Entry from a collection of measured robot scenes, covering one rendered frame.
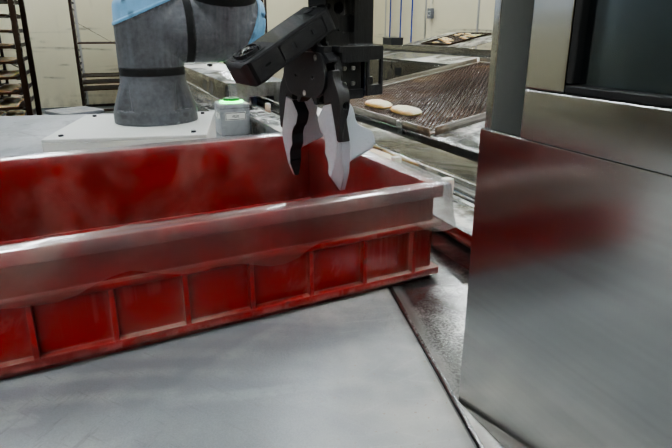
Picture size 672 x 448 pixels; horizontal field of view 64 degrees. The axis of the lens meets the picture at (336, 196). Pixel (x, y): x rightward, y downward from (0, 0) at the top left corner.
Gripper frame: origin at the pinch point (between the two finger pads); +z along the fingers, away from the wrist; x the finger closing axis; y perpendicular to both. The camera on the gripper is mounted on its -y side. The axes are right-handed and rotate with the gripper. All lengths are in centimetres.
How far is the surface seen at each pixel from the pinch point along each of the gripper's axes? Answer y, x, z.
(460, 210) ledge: 14.3, -9.7, 4.8
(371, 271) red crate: -1.9, -12.1, 6.8
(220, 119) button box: 23, 68, 5
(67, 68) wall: 143, 739, 34
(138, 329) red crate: -22.9, -7.6, 7.4
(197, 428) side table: -23.3, -19.1, 9.0
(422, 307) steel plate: -0.4, -17.5, 9.0
